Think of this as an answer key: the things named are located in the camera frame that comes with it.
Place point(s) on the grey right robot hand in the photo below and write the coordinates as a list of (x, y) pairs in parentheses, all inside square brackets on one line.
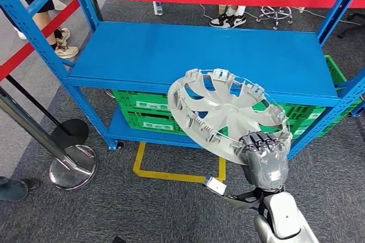
[(268, 165)]

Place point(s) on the silver plastic wheel hubcap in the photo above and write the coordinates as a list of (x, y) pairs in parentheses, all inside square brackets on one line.
[(225, 113)]

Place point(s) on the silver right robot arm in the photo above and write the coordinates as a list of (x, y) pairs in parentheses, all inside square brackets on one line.
[(285, 218)]

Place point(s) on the blue metal shelf rack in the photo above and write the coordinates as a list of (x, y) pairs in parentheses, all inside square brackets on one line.
[(199, 56)]

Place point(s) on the pale drink cup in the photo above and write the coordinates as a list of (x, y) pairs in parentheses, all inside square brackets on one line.
[(222, 10)]

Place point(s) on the black chair base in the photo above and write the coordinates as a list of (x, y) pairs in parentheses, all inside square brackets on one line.
[(357, 16)]

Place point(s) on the clear water bottle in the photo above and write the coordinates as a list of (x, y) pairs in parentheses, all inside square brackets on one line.
[(159, 9)]

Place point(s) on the chrome stanchion with round base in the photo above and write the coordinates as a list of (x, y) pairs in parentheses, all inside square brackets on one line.
[(74, 165)]

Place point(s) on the black stanchion with round base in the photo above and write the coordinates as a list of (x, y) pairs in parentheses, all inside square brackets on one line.
[(71, 133)]

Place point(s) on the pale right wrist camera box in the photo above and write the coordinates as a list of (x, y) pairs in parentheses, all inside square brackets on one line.
[(216, 185)]

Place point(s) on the dark stanchion post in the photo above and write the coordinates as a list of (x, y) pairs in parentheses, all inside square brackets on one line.
[(93, 3)]

